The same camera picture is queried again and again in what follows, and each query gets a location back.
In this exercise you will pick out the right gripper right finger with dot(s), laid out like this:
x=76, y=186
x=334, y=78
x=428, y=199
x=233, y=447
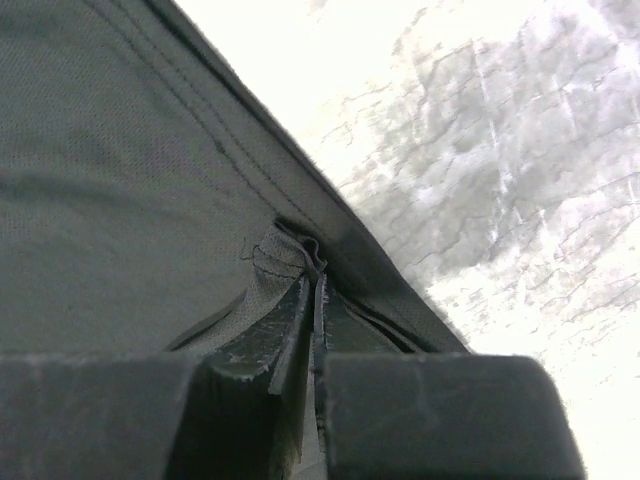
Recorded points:
x=414, y=415

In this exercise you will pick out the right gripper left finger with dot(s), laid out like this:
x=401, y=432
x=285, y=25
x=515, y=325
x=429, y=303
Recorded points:
x=235, y=413

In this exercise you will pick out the black t-shirt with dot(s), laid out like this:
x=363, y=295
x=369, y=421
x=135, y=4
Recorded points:
x=146, y=195

